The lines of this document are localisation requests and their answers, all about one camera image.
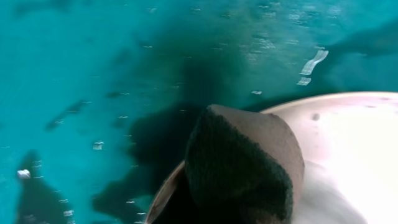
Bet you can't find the white plate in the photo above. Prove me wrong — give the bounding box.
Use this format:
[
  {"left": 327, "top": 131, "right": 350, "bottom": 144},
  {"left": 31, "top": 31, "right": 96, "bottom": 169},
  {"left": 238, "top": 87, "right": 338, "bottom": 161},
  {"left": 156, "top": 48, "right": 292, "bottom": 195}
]
[{"left": 146, "top": 91, "right": 397, "bottom": 223}]

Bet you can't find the teal plastic serving tray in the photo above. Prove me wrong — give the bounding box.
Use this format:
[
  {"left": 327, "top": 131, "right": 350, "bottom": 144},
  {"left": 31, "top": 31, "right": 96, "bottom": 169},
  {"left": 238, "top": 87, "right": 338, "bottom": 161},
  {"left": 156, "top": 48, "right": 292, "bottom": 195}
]
[{"left": 1, "top": 1, "right": 397, "bottom": 223}]

